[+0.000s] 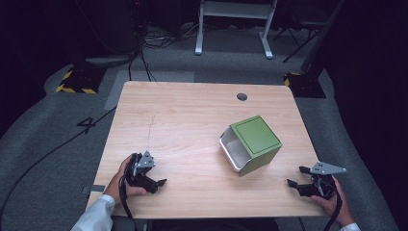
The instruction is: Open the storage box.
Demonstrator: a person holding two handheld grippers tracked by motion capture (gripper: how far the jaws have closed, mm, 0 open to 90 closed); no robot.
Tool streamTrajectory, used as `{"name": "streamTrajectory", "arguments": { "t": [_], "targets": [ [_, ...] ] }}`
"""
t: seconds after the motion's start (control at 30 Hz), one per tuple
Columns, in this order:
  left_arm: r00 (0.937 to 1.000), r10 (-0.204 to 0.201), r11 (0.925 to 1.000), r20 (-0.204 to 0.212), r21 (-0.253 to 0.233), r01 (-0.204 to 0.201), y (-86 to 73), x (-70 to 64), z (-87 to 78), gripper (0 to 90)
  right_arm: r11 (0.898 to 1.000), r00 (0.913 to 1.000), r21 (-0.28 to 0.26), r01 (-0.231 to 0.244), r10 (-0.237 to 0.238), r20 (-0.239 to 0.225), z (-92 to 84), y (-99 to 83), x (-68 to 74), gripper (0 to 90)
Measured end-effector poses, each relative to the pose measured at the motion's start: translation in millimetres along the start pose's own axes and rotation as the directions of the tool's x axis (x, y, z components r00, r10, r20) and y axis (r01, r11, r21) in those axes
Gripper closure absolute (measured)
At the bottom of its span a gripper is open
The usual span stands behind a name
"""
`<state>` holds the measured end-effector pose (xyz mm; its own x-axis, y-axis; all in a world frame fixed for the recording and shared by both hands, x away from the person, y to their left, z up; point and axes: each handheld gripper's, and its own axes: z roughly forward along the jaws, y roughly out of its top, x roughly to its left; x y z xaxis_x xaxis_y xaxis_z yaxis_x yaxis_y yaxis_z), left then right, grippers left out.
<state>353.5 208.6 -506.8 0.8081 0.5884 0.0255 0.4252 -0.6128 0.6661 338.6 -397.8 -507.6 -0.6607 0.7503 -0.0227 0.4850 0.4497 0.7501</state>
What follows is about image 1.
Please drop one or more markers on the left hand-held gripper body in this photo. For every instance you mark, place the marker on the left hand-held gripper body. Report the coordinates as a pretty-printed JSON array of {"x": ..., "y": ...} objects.
[{"x": 138, "y": 173}]

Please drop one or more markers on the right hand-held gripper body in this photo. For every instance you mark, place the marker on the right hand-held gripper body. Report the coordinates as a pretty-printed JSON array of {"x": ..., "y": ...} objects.
[{"x": 322, "y": 187}]

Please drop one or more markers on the green square bin white inside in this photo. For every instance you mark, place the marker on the green square bin white inside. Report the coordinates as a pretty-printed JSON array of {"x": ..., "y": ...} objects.
[{"x": 256, "y": 141}]

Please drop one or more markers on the person's right hand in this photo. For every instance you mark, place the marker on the person's right hand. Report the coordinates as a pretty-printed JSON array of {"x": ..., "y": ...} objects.
[{"x": 336, "y": 207}]

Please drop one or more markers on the person's left hand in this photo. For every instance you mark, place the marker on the person's left hand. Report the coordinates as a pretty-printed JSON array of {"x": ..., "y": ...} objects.
[{"x": 116, "y": 187}]

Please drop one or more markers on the grey tape strip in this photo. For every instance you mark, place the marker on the grey tape strip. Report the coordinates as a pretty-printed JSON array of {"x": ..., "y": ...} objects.
[{"x": 96, "y": 188}]

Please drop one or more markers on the black yellow striped stand base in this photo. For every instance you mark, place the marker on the black yellow striped stand base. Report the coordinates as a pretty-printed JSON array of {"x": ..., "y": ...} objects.
[
  {"x": 304, "y": 86},
  {"x": 81, "y": 83}
]

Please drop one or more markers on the grey round table grommet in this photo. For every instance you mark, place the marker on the grey round table grommet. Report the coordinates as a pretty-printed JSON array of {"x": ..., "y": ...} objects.
[{"x": 242, "y": 97}]

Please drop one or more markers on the dark slanted stand pole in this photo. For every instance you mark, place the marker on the dark slanted stand pole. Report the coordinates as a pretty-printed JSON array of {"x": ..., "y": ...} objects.
[{"x": 320, "y": 41}]

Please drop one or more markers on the black tripod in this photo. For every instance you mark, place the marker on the black tripod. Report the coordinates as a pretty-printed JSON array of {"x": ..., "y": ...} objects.
[{"x": 298, "y": 35}]

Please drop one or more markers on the white metal stand frame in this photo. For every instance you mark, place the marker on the white metal stand frame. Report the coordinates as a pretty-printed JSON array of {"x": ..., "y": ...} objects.
[{"x": 235, "y": 9}]

